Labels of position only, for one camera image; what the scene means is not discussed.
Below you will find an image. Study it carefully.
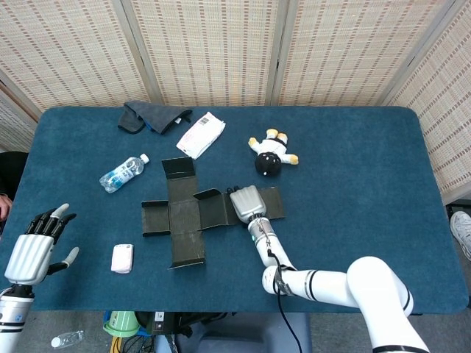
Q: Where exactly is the woven bamboo screen panel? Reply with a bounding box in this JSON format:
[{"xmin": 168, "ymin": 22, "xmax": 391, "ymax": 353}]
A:
[
  {"xmin": 0, "ymin": 71, "xmax": 43, "ymax": 154},
  {"xmin": 121, "ymin": 0, "xmax": 288, "ymax": 107},
  {"xmin": 382, "ymin": 0, "xmax": 471, "ymax": 205},
  {"xmin": 272, "ymin": 0, "xmax": 457, "ymax": 107},
  {"xmin": 0, "ymin": 0, "xmax": 152, "ymax": 111}
]

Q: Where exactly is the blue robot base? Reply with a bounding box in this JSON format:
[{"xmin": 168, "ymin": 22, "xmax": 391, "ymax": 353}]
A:
[{"xmin": 152, "ymin": 312, "xmax": 313, "ymax": 353}]

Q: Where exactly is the pink tissue pack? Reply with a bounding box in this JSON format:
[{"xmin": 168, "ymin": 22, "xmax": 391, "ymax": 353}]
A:
[{"xmin": 110, "ymin": 243, "xmax": 135, "ymax": 275}]

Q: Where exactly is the green plastic cup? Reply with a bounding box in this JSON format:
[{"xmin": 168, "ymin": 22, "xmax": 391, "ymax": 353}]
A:
[{"xmin": 102, "ymin": 310, "xmax": 141, "ymax": 338}]

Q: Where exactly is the black cardboard box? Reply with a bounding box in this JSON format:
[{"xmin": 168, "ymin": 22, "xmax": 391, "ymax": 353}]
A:
[{"xmin": 141, "ymin": 156, "xmax": 286, "ymax": 271}]

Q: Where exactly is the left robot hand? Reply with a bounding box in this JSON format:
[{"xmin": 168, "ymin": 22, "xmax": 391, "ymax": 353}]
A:
[{"xmin": 4, "ymin": 203, "xmax": 80, "ymax": 286}]

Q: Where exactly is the black box with white label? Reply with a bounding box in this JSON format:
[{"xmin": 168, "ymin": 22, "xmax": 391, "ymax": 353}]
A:
[{"xmin": 141, "ymin": 311, "xmax": 177, "ymax": 336}]

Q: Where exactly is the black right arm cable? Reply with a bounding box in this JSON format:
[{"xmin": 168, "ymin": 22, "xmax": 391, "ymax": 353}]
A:
[{"xmin": 266, "ymin": 249, "xmax": 308, "ymax": 353}]

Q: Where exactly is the grey folded cloth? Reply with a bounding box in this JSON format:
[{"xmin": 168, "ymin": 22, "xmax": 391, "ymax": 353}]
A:
[{"xmin": 117, "ymin": 101, "xmax": 194, "ymax": 136}]

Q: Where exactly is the clear plastic water bottle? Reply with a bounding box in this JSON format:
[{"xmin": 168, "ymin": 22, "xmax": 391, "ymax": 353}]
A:
[{"xmin": 99, "ymin": 153, "xmax": 150, "ymax": 194}]

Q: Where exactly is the black and white plush doll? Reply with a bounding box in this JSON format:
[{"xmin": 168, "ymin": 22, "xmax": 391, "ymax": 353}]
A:
[{"xmin": 248, "ymin": 128, "xmax": 300, "ymax": 178}]

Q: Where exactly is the person in black clothing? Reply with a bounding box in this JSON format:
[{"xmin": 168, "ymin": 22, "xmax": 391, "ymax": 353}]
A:
[{"xmin": 0, "ymin": 151, "xmax": 29, "ymax": 225}]

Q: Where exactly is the white wet wipes pack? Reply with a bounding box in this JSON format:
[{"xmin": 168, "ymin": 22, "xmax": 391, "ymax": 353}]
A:
[{"xmin": 175, "ymin": 111, "xmax": 227, "ymax": 160}]

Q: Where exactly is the black cable bundle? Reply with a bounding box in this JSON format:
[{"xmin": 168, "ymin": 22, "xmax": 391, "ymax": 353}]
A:
[{"xmin": 176, "ymin": 311, "xmax": 236, "ymax": 338}]

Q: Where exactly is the crushed clear plastic bottle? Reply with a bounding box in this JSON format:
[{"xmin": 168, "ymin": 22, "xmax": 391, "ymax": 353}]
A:
[{"xmin": 50, "ymin": 329, "xmax": 85, "ymax": 349}]

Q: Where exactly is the blue felt table cover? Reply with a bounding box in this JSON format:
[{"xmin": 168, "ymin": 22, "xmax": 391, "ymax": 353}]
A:
[{"xmin": 0, "ymin": 106, "xmax": 469, "ymax": 316}]

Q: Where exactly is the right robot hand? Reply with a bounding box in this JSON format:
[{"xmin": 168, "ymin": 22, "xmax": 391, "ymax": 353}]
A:
[{"xmin": 225, "ymin": 185, "xmax": 267, "ymax": 224}]

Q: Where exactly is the white sneaker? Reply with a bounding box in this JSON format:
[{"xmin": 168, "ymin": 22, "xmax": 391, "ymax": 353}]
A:
[{"xmin": 450, "ymin": 210, "xmax": 471, "ymax": 263}]

